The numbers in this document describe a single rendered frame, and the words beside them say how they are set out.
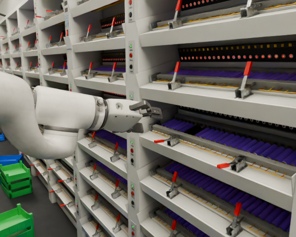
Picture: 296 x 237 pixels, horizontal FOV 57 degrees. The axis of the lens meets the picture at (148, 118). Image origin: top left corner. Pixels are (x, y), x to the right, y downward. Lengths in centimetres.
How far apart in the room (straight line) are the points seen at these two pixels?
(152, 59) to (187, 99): 30
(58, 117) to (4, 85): 17
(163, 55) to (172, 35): 23
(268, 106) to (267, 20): 18
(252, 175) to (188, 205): 30
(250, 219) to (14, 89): 68
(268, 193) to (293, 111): 20
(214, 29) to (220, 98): 18
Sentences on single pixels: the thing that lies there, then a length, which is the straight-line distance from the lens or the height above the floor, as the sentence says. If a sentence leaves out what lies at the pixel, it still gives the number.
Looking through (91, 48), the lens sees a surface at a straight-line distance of 144.
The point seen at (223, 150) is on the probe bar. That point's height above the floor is 95.
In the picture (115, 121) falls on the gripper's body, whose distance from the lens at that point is 69.
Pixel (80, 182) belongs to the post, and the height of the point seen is 46.
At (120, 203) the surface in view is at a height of 54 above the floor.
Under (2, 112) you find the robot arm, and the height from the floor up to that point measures 112.
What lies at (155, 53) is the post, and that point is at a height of 124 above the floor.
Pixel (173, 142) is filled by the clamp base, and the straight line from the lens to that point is 93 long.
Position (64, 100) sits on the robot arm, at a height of 112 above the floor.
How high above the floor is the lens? 120
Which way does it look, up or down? 12 degrees down
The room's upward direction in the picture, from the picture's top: straight up
